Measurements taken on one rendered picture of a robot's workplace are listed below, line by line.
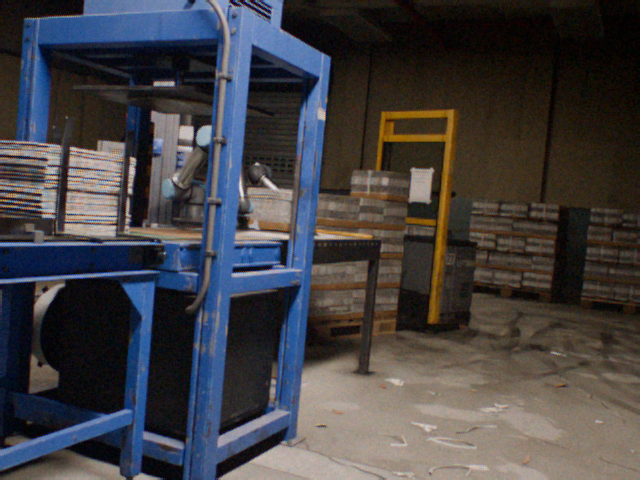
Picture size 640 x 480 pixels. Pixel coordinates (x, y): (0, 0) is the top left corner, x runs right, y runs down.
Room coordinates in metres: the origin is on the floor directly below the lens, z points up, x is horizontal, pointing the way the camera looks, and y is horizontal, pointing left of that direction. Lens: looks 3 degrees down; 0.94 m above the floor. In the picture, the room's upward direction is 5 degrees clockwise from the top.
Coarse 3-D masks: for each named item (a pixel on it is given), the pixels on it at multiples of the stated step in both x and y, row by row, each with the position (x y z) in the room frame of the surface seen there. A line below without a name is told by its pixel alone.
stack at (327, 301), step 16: (320, 272) 4.88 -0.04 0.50; (336, 272) 5.00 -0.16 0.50; (352, 272) 5.14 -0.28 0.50; (352, 288) 5.22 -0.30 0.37; (320, 304) 4.91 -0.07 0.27; (336, 304) 5.03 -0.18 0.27; (352, 304) 5.17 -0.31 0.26; (336, 320) 5.12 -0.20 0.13; (352, 320) 5.21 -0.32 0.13; (320, 336) 4.93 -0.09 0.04; (336, 336) 5.06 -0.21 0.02; (352, 336) 5.19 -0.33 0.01
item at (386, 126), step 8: (384, 112) 6.12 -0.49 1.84; (384, 120) 6.12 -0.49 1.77; (392, 120) 6.16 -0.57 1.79; (384, 128) 6.17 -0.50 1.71; (392, 128) 6.15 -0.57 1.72; (384, 144) 6.12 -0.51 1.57; (384, 152) 6.12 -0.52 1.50; (384, 160) 6.11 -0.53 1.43; (376, 168) 6.14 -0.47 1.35; (384, 168) 6.14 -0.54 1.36
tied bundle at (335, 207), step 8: (320, 200) 5.04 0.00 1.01; (328, 200) 4.99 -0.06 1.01; (336, 200) 4.96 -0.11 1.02; (344, 200) 5.02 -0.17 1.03; (352, 200) 5.09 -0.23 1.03; (320, 208) 5.04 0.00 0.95; (328, 208) 4.99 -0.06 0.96; (336, 208) 4.97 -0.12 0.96; (344, 208) 5.04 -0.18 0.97; (352, 208) 5.10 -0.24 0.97; (320, 216) 5.04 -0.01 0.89; (328, 216) 4.99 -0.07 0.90; (336, 216) 4.97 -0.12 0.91; (344, 216) 5.04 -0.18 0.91; (352, 216) 5.10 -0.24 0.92; (320, 224) 5.05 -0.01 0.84
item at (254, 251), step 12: (132, 228) 2.81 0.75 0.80; (144, 228) 2.90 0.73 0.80; (156, 228) 2.99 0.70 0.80; (168, 228) 3.10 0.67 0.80; (156, 240) 2.28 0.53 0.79; (168, 240) 2.29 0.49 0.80; (180, 240) 2.35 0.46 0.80; (192, 240) 2.38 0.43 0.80; (240, 240) 2.67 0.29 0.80; (252, 240) 2.75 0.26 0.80; (264, 240) 2.84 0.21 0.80; (168, 252) 2.24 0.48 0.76; (180, 252) 2.24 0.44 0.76; (192, 252) 2.30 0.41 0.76; (240, 252) 2.57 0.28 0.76; (252, 252) 2.64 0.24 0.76; (264, 252) 2.74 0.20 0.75; (276, 252) 2.82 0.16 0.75; (168, 264) 2.24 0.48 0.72; (180, 264) 2.24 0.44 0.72; (192, 264) 2.30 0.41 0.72; (240, 264) 2.57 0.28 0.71; (252, 264) 2.65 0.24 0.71; (264, 264) 2.73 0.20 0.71
